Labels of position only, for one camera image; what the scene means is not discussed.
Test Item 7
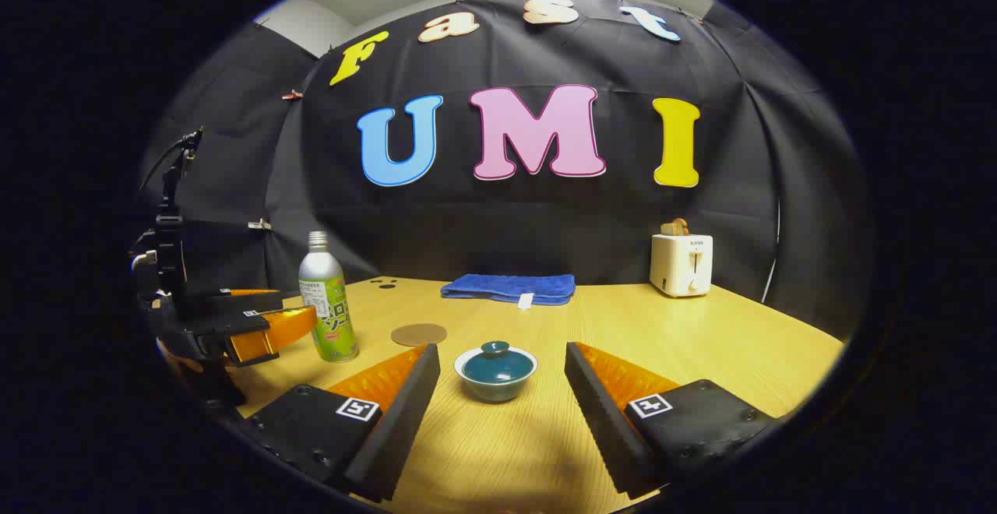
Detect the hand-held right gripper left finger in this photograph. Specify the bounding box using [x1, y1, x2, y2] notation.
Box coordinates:
[238, 343, 442, 504]

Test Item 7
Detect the folded blue towel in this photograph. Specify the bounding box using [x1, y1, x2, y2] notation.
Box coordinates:
[440, 273, 576, 308]

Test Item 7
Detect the white teacup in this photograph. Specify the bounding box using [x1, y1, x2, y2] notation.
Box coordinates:
[454, 345, 539, 403]

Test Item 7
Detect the silver green-label water bottle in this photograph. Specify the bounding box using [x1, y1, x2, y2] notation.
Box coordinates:
[298, 231, 360, 364]

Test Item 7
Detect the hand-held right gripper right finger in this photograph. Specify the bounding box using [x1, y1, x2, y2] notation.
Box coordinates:
[564, 341, 780, 499]

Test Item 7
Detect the white toaster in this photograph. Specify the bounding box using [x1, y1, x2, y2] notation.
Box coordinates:
[650, 234, 713, 298]

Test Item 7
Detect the teal teacup lid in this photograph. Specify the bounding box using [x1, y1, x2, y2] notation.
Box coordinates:
[463, 340, 530, 385]

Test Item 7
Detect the round brown coaster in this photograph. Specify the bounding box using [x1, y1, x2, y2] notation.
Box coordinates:
[390, 323, 448, 347]

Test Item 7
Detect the black backdrop cloth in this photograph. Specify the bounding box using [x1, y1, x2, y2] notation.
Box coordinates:
[136, 0, 869, 343]

